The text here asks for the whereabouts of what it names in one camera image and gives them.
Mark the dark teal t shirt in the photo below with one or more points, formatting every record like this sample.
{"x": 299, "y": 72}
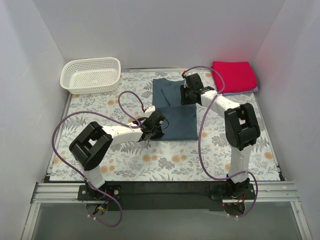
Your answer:
{"x": 181, "y": 124}

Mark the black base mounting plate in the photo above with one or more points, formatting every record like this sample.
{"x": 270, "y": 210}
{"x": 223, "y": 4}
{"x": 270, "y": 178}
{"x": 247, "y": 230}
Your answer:
{"x": 166, "y": 195}

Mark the folded lavender t shirt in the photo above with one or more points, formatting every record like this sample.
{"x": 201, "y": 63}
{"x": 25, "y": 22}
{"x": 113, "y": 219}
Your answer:
{"x": 238, "y": 89}

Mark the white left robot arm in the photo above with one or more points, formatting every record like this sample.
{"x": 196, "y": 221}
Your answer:
{"x": 91, "y": 145}

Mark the white perforated plastic basket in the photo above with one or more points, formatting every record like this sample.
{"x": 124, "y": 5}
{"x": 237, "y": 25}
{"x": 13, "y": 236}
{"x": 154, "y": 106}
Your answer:
{"x": 91, "y": 75}

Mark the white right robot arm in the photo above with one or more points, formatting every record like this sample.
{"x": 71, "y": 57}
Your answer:
{"x": 241, "y": 130}

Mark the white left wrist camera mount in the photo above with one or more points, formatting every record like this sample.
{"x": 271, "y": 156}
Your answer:
{"x": 149, "y": 109}

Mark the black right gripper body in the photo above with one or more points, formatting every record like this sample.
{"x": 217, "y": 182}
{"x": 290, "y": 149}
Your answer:
{"x": 186, "y": 96}

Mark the folded red t shirt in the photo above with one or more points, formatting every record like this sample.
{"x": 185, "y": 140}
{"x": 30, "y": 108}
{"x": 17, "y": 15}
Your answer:
{"x": 232, "y": 73}

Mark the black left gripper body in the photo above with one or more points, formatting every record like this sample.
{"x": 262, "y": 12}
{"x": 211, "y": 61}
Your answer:
{"x": 155, "y": 132}

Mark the floral patterned table mat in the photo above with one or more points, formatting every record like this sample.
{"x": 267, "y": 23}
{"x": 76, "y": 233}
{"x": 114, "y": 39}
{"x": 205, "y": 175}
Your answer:
{"x": 143, "y": 161}

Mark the aluminium frame rail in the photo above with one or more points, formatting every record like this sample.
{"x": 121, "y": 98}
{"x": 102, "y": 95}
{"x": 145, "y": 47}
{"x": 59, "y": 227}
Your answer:
{"x": 167, "y": 211}

